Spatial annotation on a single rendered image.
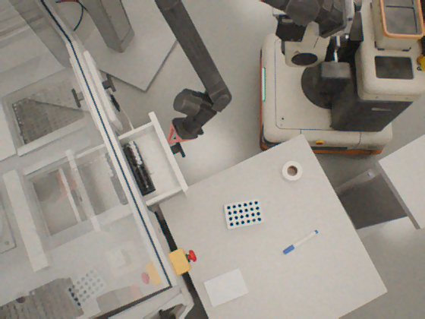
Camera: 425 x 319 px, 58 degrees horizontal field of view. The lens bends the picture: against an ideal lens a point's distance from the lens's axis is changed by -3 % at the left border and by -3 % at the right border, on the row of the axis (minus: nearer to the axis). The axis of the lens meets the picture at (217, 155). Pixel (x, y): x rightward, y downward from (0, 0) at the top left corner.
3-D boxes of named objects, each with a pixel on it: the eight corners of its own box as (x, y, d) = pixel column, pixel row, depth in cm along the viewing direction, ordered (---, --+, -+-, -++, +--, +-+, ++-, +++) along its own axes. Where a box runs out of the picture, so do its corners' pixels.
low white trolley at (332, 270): (277, 176, 218) (303, 133, 145) (331, 281, 203) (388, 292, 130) (181, 222, 213) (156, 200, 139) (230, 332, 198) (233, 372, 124)
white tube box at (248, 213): (258, 200, 139) (259, 197, 135) (263, 223, 136) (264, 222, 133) (223, 206, 138) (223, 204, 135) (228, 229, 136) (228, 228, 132)
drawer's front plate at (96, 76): (96, 64, 147) (86, 49, 137) (124, 130, 140) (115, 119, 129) (92, 66, 147) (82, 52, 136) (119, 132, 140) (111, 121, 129)
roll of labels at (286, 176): (288, 186, 140) (291, 184, 136) (276, 171, 141) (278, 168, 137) (304, 175, 141) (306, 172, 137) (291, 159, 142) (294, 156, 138)
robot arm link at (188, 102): (232, 99, 114) (222, 83, 119) (200, 85, 107) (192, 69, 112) (209, 130, 119) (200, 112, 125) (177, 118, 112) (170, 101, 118)
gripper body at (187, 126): (170, 121, 123) (184, 107, 118) (193, 119, 130) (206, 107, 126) (178, 139, 121) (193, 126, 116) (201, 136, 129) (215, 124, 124)
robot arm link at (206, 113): (221, 115, 118) (218, 101, 121) (203, 108, 114) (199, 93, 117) (206, 127, 122) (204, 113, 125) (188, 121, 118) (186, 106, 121)
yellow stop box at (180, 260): (185, 247, 127) (182, 246, 120) (194, 268, 125) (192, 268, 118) (171, 254, 127) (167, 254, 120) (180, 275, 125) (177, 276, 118)
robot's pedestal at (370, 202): (369, 168, 218) (438, 123, 145) (399, 216, 211) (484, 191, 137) (324, 194, 215) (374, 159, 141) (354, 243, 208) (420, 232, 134)
